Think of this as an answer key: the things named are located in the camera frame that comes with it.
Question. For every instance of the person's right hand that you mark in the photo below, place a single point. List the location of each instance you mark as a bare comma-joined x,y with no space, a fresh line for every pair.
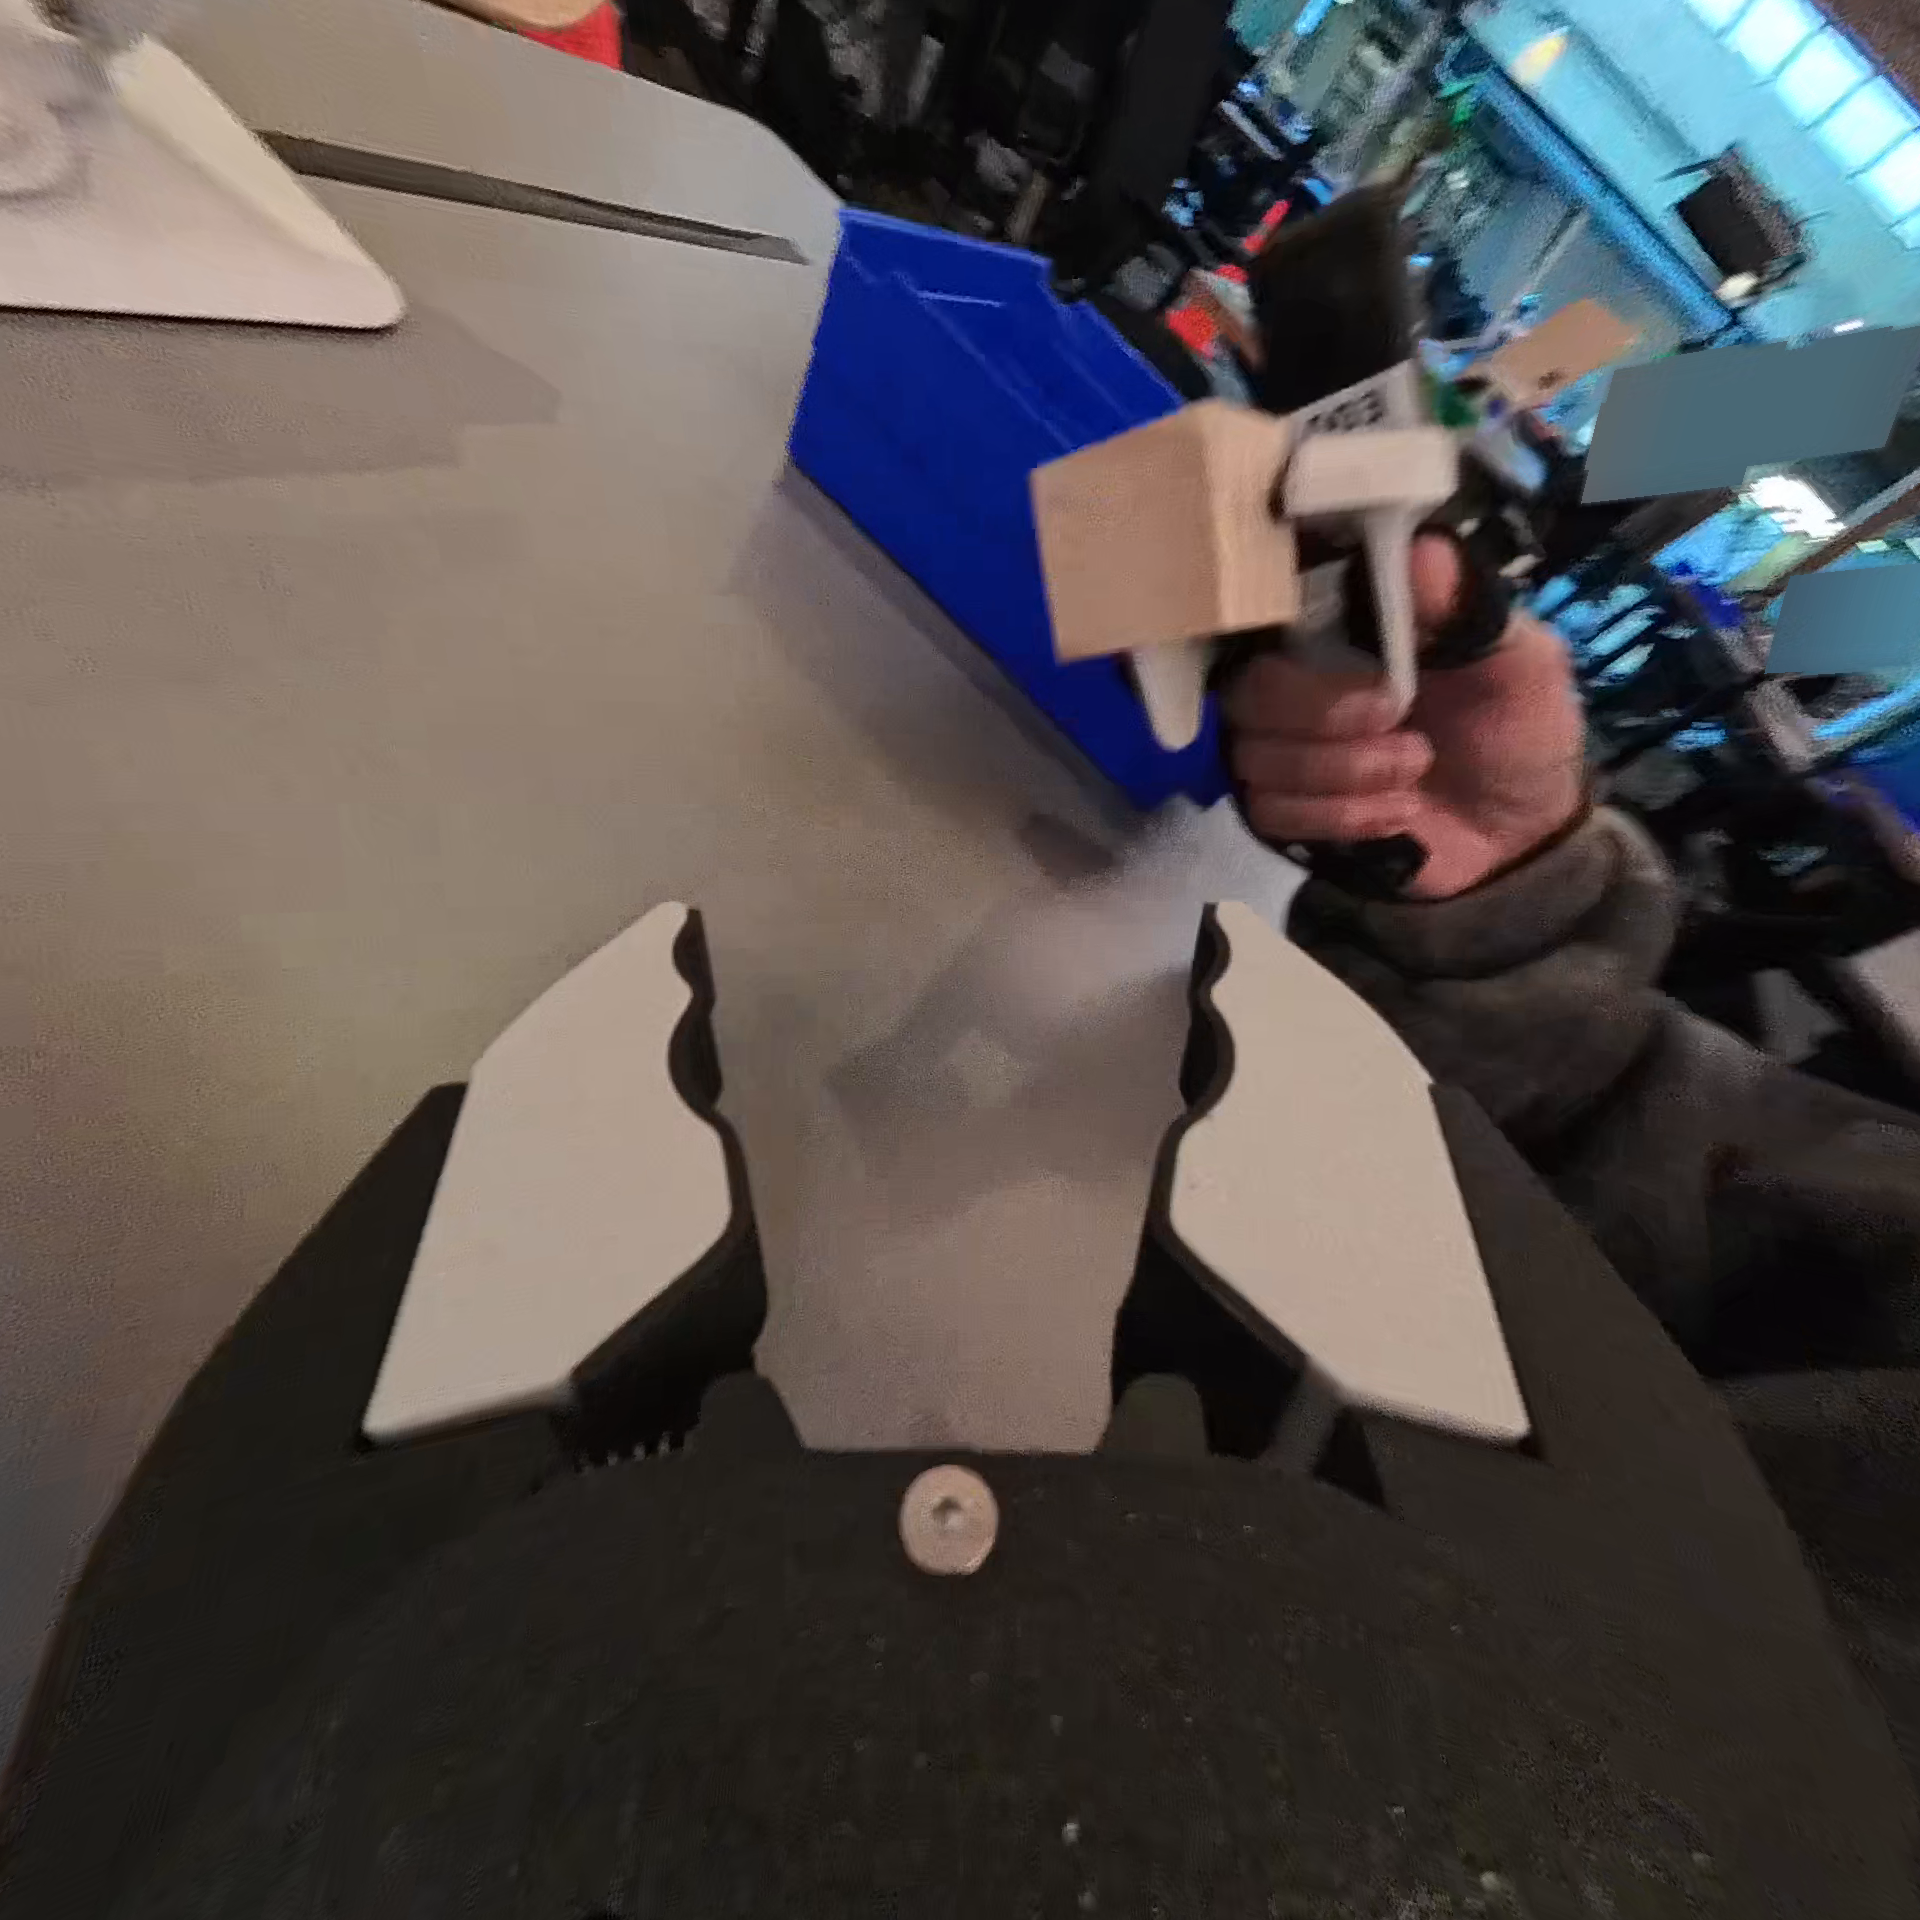
1427,766

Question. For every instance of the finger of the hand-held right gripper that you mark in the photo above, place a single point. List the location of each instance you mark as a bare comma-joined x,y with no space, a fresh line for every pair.
1374,474
1172,698

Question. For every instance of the grey desk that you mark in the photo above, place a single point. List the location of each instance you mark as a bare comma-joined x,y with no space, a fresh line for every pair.
452,676

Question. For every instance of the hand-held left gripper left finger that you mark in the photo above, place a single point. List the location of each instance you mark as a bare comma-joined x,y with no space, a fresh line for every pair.
586,1201

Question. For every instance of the blue plastic bin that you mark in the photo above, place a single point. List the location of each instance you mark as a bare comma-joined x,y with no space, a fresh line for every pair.
961,437

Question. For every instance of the person's body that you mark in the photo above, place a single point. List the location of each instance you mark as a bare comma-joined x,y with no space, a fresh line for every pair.
1830,1575

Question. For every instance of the red bag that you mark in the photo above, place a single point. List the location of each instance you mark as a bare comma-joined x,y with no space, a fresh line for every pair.
577,38

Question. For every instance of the wooden board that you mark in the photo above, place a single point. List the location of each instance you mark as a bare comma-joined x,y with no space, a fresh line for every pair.
526,9
1561,353

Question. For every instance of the hanging black monitor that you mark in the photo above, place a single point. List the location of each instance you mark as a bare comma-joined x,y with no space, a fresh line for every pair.
1740,226

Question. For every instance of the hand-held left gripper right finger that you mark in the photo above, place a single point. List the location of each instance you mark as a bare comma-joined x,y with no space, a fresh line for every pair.
1334,1217

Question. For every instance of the wooden cube blue stripe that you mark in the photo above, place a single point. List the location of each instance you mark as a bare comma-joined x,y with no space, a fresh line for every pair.
1172,540

